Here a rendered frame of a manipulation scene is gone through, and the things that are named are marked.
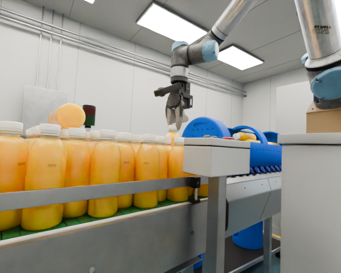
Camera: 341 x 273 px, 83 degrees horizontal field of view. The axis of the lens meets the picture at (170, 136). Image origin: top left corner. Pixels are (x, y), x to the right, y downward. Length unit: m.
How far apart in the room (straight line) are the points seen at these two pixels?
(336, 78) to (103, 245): 0.79
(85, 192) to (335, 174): 0.80
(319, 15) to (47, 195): 0.81
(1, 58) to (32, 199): 3.87
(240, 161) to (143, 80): 4.23
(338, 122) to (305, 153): 0.17
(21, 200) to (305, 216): 0.89
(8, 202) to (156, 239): 0.33
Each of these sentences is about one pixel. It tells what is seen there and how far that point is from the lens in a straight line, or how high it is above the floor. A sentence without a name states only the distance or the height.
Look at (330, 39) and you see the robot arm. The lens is 0.79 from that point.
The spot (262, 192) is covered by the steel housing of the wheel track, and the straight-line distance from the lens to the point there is 1.27.
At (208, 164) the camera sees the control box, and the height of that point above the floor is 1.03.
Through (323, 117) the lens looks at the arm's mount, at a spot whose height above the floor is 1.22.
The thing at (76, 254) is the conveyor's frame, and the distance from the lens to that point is 0.48.
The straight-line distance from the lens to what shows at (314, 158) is 0.91.
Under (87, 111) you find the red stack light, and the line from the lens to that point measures 1.03.
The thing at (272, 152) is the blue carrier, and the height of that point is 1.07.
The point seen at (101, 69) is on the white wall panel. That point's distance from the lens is 4.41.
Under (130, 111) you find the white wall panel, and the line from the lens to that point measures 4.42.
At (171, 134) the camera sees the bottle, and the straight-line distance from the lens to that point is 0.76.
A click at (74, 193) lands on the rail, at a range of 0.46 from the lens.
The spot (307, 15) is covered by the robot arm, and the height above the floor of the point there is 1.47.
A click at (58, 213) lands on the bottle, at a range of 0.48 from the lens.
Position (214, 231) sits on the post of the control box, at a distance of 0.63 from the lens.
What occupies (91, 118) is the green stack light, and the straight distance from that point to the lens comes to 1.03.
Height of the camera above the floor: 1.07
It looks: 3 degrees up
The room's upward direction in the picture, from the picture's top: 3 degrees clockwise
